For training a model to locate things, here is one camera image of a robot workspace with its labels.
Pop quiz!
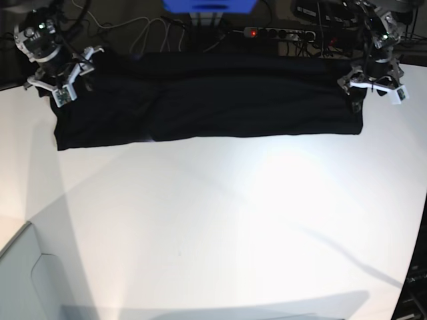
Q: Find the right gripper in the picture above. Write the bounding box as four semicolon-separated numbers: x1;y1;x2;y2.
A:
24;46;104;107

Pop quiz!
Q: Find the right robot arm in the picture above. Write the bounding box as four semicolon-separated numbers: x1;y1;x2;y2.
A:
13;1;104;108

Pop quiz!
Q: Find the white power strip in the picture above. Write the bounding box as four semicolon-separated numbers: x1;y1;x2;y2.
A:
243;27;316;43

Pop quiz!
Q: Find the black T-shirt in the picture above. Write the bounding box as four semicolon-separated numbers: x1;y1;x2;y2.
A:
53;52;363;151

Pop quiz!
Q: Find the grey coiled cable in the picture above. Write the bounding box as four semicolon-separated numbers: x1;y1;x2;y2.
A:
129;16;221;57

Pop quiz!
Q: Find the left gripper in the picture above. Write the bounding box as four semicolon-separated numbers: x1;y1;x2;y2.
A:
337;59;409;114

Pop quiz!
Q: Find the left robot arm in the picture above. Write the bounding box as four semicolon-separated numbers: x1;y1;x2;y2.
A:
337;1;424;113

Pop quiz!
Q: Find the blue plastic box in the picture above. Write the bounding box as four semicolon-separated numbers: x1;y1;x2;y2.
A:
162;0;257;14

